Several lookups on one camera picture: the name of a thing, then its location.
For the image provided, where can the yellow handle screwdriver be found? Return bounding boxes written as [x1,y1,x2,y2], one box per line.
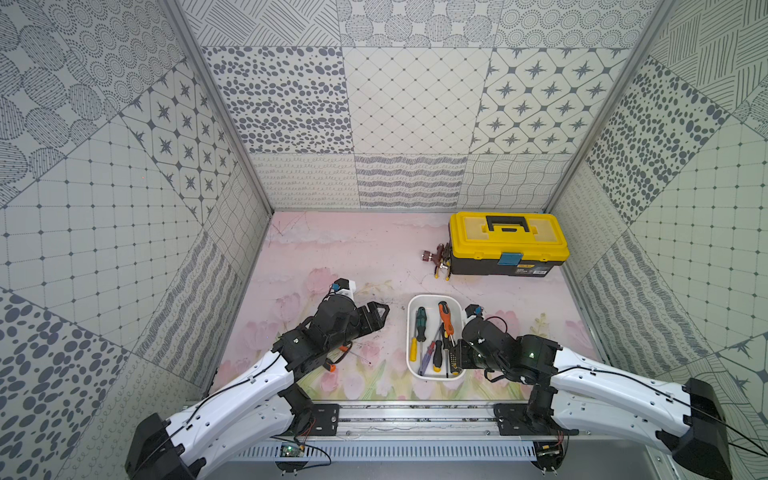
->
[409,337,419,362]

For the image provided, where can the green black handle screwdriver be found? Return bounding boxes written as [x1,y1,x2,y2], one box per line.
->
[415,307,427,343]

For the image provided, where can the large orange black screwdriver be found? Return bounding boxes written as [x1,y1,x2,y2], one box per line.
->
[438,301,454,339]

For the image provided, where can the white plastic storage box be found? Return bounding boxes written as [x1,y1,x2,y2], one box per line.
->
[405,294,468,382]

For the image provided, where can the blue transparent handle screwdriver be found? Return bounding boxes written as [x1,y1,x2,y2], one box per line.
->
[418,341,436,376]

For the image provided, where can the medium orange black screwdriver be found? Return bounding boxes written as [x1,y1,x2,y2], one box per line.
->
[339,346,372,365]

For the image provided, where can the black yellow-dotted brown-shaft screwdriver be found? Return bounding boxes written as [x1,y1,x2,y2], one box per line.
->
[444,341,462,378]

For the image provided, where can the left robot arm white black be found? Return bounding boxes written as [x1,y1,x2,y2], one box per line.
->
[125,290,389,479]

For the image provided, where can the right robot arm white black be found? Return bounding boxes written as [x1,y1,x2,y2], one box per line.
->
[451,315,733,479]

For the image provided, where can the red brown small tool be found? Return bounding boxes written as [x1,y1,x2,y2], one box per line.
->
[421,250,441,265]

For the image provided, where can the yellow black toolbox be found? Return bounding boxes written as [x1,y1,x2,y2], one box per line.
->
[449,212,570,278]

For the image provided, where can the right circuit board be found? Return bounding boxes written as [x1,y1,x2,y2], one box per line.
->
[532,442,565,473]

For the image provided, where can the circuit board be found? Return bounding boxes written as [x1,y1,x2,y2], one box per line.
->
[275,443,308,474]
[532,442,565,473]

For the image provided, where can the left circuit board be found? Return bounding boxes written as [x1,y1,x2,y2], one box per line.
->
[275,443,308,474]

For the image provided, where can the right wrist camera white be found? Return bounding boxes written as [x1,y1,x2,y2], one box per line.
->
[465,304,483,321]

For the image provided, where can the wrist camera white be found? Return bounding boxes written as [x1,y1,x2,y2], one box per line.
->
[329,278,357,300]
[465,304,483,321]

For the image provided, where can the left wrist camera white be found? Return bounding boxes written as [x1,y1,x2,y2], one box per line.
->
[329,278,357,300]

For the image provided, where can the yellow handled pliers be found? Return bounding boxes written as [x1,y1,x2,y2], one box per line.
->
[431,244,451,281]

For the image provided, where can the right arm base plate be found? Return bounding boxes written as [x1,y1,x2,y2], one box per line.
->
[493,403,579,436]

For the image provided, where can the aluminium rail frame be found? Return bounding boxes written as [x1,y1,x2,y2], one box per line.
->
[170,399,667,443]

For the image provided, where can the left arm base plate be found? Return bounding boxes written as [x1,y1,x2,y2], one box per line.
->
[284,403,340,437]

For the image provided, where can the white slotted cable duct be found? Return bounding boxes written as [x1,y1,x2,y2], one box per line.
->
[234,440,535,463]

